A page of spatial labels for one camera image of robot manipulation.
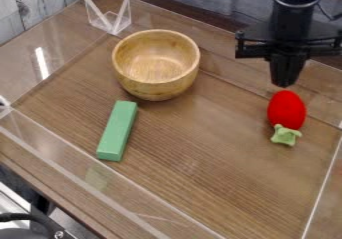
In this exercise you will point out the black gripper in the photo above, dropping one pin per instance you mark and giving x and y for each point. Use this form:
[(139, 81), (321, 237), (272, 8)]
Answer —
[(288, 46)]

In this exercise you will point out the red plush strawberry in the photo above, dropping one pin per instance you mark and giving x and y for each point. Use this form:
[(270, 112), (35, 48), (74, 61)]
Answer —
[(286, 115)]

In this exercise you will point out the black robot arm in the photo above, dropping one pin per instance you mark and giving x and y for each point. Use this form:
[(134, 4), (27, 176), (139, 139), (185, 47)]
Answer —
[(294, 12)]

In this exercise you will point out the wooden bowl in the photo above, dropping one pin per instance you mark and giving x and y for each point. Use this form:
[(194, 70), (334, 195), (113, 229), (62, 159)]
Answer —
[(157, 64)]

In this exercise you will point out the green rectangular block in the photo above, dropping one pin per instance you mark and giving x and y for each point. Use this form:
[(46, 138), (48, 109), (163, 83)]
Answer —
[(117, 132)]

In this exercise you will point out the black equipment lower left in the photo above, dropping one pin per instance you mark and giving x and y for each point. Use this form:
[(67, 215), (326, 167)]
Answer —
[(30, 225)]

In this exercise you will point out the clear acrylic tray wall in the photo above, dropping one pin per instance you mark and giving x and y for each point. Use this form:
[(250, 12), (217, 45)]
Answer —
[(202, 175)]

